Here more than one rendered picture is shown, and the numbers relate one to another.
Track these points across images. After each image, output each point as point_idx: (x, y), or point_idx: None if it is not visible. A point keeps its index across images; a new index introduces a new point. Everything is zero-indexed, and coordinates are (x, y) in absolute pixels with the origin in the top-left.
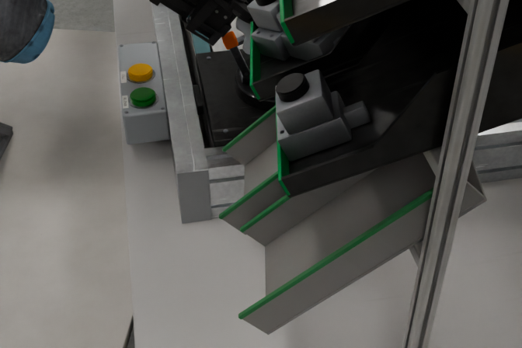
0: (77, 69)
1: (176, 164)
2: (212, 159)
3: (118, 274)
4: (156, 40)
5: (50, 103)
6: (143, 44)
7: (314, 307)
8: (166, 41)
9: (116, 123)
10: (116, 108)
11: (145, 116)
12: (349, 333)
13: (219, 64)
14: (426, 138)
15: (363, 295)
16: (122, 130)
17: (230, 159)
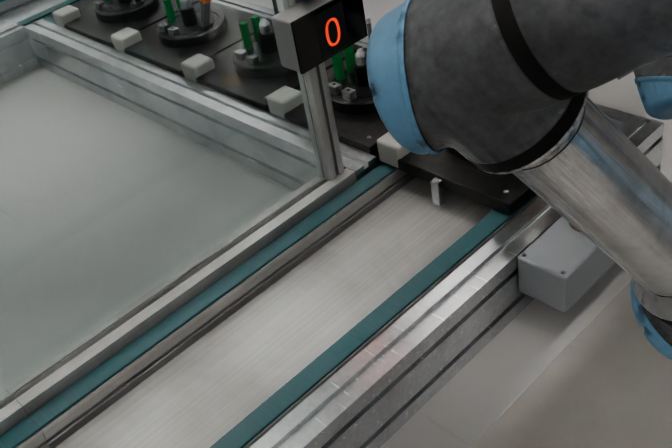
0: (585, 417)
1: (655, 128)
2: (623, 118)
3: None
4: (469, 336)
5: (669, 380)
6: (537, 259)
7: (630, 96)
8: (509, 248)
9: (618, 300)
10: (597, 320)
11: None
12: (626, 80)
13: (506, 180)
14: None
15: (592, 89)
16: (621, 287)
17: (609, 113)
